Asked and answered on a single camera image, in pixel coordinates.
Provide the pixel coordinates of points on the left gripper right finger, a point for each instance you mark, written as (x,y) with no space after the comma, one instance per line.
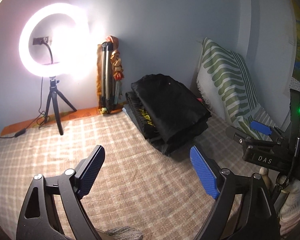
(207,172)

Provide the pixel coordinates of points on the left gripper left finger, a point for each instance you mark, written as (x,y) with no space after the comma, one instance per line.
(87,171)

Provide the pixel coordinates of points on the black pants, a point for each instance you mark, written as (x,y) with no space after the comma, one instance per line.
(176,112)

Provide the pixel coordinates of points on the grey gloved right hand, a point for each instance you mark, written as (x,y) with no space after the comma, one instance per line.
(289,213)

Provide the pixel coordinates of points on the grey folded garment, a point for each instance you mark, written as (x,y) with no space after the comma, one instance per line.
(149,131)

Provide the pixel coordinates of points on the beige plaid bed blanket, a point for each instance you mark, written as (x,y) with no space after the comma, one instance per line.
(137,185)

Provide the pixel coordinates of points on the folded silver tripod stand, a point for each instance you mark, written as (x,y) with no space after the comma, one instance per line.
(106,76)

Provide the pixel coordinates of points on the black yellow folded garment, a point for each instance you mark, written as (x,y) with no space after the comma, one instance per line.
(133,100)

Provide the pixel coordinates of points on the green leaf pattern pillow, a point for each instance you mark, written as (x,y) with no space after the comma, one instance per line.
(226,86)

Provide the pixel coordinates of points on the orange decorative hanging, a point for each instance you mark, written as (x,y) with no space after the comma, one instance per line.
(117,67)

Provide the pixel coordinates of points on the black camera box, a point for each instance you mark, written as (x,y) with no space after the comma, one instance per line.
(294,115)

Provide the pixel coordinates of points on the white ring light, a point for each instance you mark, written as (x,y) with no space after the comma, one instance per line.
(56,40)

